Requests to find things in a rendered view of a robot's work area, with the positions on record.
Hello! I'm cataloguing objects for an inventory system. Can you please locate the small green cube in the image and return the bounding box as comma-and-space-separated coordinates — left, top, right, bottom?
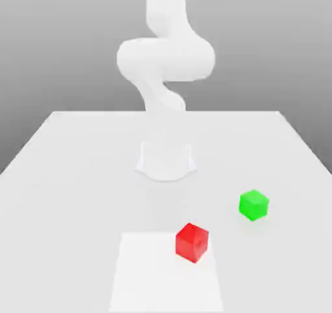
238, 189, 270, 222

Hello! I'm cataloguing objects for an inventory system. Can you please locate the small red cube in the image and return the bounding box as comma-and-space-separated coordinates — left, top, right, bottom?
174, 222, 210, 264

